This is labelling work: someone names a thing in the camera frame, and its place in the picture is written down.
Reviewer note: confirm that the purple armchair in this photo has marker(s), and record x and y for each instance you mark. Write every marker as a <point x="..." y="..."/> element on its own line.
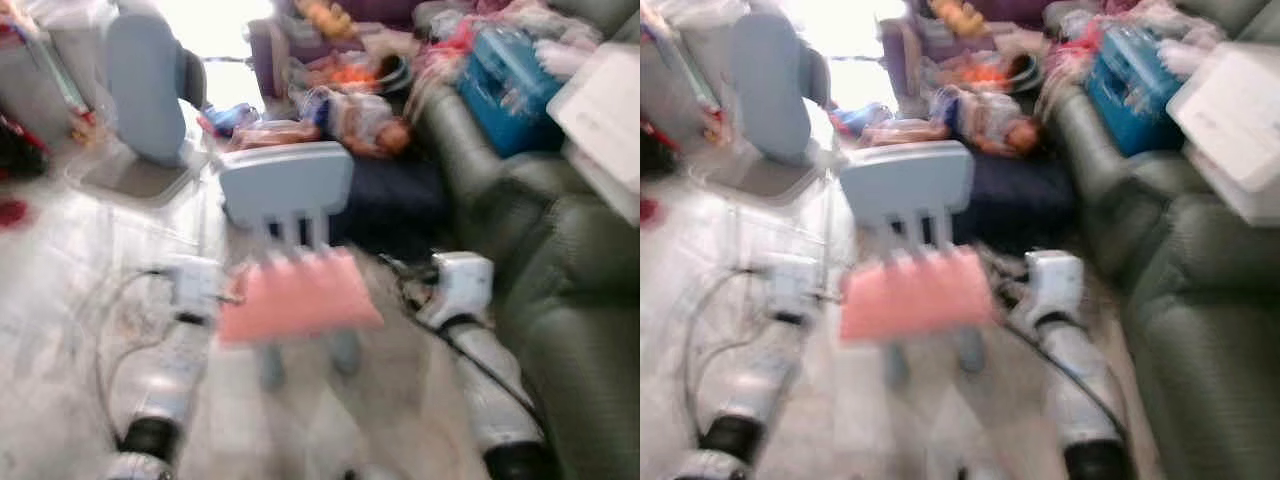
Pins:
<point x="900" y="50"/>
<point x="270" y="50"/>

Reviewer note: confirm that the blue plastic bag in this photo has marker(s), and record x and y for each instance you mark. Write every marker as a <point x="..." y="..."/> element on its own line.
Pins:
<point x="1130" y="95"/>
<point x="505" y="100"/>

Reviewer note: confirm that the white plastic box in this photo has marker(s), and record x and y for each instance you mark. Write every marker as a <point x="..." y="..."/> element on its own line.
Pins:
<point x="600" y="110"/>
<point x="1230" y="110"/>

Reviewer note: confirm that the light blue plastic child chair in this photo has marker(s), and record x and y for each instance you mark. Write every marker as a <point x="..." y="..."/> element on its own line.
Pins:
<point x="285" y="180"/>
<point x="905" y="180"/>

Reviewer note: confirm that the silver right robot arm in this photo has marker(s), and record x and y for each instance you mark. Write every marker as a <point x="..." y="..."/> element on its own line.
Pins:
<point x="1085" y="400"/>
<point x="490" y="390"/>

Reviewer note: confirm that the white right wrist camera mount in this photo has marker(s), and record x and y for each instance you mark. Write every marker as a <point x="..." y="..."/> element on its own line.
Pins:
<point x="1052" y="285"/>
<point x="462" y="285"/>

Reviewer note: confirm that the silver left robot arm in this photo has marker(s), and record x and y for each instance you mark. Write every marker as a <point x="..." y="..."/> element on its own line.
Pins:
<point x="175" y="380"/>
<point x="765" y="380"/>

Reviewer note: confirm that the grey blue padded folding chair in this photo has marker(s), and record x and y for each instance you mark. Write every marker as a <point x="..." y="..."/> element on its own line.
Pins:
<point x="150" y="90"/>
<point x="770" y="90"/>

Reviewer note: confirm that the dark blue mattress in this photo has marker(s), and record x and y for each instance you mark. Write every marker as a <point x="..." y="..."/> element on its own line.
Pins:
<point x="1030" y="195"/>
<point x="400" y="200"/>

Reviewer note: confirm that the green upholstered sofa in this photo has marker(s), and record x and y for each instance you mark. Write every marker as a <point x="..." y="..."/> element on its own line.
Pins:
<point x="560" y="300"/>
<point x="1200" y="300"/>

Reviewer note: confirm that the bumpy plush pillow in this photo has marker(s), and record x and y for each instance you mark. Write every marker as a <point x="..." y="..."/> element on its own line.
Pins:
<point x="915" y="300"/>
<point x="300" y="300"/>

